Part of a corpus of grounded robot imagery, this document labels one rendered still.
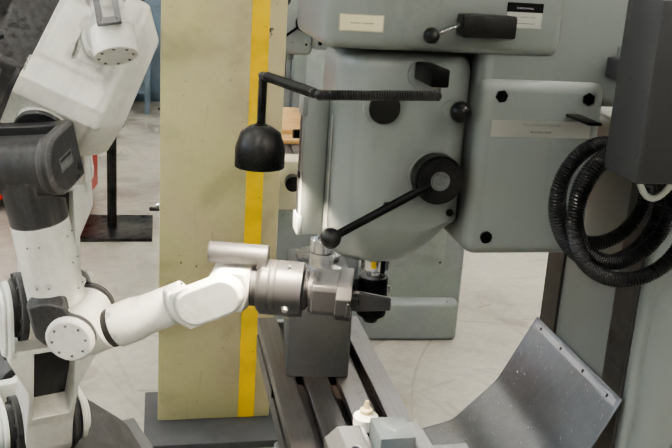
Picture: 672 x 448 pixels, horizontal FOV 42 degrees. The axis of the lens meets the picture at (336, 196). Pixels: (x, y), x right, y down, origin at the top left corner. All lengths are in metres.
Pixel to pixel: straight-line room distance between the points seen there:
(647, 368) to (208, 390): 2.22
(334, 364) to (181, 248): 1.52
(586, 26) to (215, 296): 0.67
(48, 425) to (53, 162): 0.86
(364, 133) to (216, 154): 1.87
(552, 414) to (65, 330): 0.81
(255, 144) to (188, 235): 1.92
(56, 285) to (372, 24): 0.65
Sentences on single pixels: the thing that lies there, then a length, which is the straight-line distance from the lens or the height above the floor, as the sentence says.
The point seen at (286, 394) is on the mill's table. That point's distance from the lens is 1.65.
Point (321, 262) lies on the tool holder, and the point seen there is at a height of 1.18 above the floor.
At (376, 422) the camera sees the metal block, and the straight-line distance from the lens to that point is 1.30.
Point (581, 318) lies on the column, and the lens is 1.54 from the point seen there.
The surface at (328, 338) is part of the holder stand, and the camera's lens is 1.68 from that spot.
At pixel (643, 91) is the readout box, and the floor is 1.62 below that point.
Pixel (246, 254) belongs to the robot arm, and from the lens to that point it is 1.36.
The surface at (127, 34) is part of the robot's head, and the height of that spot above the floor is 1.61.
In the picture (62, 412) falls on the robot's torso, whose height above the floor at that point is 0.75.
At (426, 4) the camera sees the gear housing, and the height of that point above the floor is 1.69.
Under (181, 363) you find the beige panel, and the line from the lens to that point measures 3.31.
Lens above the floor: 1.74
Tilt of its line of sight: 15 degrees down
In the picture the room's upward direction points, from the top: 4 degrees clockwise
